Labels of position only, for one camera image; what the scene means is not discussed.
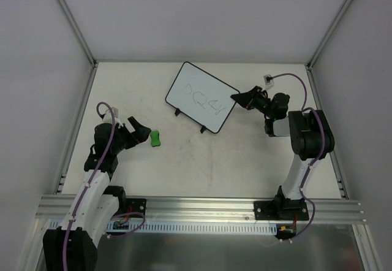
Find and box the green whiteboard eraser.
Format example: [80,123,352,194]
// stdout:
[150,130,161,147]

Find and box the small black-framed whiteboard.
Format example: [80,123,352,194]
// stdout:
[165,61,239,134]

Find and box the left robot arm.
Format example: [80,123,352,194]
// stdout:
[43,116,151,270]

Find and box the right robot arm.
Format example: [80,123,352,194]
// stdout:
[230,86,335,221]

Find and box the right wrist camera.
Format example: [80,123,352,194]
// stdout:
[263,74,274,91]

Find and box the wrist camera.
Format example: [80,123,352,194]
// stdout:
[263,74,274,91]
[102,107,125,128]

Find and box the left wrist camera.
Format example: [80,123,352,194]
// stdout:
[102,107,125,128]

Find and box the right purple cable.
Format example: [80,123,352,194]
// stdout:
[269,72,326,243]

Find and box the purple cable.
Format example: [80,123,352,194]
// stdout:
[269,72,326,243]
[62,102,146,271]

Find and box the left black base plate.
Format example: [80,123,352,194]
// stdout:
[126,197,147,219]

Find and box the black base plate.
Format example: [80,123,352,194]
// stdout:
[126,197,147,219]
[254,199,309,221]

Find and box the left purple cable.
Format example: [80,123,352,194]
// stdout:
[62,102,146,271]

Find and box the aluminium mounting rail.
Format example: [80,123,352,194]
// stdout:
[35,194,368,224]

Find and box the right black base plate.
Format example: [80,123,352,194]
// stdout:
[254,199,309,221]

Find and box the white slotted cable duct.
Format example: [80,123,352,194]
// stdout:
[48,219,277,236]

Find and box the right aluminium frame post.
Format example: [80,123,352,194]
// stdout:
[307,0,354,71]

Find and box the aluminium frame post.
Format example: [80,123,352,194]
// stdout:
[56,0,97,67]
[307,0,354,71]

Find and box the left aluminium frame post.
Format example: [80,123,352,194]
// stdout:
[56,0,97,67]

